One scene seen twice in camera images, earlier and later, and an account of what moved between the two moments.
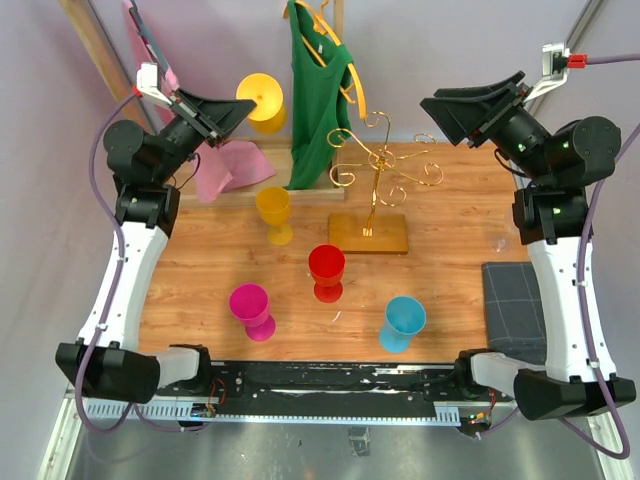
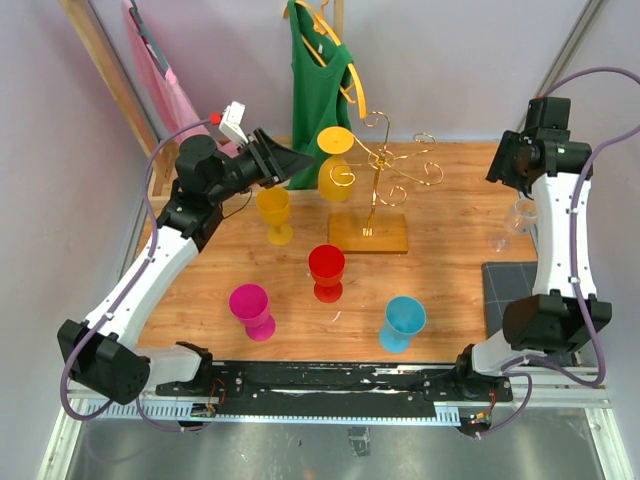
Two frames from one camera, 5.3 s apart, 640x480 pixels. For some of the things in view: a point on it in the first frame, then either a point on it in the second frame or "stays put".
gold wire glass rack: x=384 y=161 stays put
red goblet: x=327 y=264 stays put
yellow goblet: x=269 y=115 → x=334 y=174
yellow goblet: x=274 y=205 stays put
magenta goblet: x=249 y=305 stays put
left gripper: x=210 y=118 → x=274 y=162
